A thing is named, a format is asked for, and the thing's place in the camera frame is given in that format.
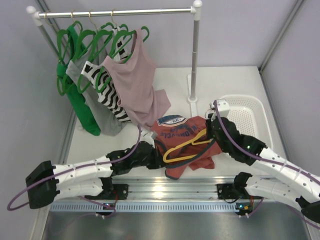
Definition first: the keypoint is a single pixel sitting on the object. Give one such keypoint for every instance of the slotted white cable duct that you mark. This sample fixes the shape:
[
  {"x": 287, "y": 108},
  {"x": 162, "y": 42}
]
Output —
[{"x": 147, "y": 207}]

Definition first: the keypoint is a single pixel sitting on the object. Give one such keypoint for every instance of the green hanger under striped top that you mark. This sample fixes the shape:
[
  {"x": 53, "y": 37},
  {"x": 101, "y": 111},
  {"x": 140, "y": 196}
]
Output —
[{"x": 105, "y": 30}]

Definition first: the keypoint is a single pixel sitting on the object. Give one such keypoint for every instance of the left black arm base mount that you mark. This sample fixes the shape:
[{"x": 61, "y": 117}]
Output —
[{"x": 119, "y": 192}]

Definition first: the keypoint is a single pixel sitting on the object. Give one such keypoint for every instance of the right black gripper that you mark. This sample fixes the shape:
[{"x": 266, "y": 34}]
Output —
[{"x": 208, "y": 132}]

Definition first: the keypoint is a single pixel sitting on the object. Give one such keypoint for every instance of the red tank top blue trim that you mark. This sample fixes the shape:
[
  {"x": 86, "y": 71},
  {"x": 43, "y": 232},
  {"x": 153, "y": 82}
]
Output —
[{"x": 176, "y": 132}]

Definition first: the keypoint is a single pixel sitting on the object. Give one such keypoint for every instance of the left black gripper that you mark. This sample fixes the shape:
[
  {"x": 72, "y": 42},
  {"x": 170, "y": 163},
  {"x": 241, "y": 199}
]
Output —
[{"x": 157, "y": 156}]

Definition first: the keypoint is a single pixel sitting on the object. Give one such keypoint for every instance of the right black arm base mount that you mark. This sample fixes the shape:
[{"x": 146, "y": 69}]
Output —
[{"x": 228, "y": 191}]

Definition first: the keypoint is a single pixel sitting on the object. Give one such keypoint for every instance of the pink tank top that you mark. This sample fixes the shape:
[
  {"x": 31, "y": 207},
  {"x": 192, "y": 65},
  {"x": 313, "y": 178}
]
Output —
[{"x": 133, "y": 82}]

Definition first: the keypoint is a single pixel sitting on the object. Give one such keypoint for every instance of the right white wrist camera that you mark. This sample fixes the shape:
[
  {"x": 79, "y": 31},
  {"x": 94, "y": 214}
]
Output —
[{"x": 220, "y": 105}]

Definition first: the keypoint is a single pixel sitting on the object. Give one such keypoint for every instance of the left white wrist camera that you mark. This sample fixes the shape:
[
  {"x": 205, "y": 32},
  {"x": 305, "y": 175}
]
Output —
[{"x": 148, "y": 136}]

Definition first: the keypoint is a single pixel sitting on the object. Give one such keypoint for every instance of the silver clothes rack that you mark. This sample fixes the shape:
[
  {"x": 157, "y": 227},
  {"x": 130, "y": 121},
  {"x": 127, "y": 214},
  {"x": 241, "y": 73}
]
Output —
[{"x": 195, "y": 10}]

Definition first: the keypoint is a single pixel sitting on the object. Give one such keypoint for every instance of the yellow hanger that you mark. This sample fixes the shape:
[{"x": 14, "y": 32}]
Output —
[{"x": 192, "y": 142}]

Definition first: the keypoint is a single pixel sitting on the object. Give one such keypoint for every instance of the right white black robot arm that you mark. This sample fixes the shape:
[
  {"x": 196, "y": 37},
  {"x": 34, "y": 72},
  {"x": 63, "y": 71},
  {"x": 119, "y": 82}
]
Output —
[{"x": 294, "y": 186}]

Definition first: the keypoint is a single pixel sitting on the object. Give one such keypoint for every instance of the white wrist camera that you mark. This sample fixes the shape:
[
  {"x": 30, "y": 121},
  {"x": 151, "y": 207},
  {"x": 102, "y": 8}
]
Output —
[
  {"x": 148, "y": 136},
  {"x": 220, "y": 105}
]

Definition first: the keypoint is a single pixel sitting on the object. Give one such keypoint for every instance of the grey top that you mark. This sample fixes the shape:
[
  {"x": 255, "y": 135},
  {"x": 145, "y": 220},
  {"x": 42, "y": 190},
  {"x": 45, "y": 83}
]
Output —
[{"x": 94, "y": 117}]

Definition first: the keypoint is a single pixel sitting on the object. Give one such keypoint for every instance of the white perforated plastic basket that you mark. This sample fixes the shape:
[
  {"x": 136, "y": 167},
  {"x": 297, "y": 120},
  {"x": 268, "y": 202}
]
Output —
[{"x": 248, "y": 114}]

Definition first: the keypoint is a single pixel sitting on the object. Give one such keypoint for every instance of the green top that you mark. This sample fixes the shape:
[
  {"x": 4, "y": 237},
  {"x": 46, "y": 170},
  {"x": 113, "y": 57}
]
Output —
[{"x": 77, "y": 101}]

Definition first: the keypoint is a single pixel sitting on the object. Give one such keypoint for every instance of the black white striped top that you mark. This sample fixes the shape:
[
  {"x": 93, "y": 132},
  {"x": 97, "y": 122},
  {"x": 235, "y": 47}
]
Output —
[{"x": 101, "y": 81}]

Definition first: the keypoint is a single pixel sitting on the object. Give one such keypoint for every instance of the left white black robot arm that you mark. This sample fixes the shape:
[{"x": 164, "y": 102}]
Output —
[{"x": 92, "y": 179}]

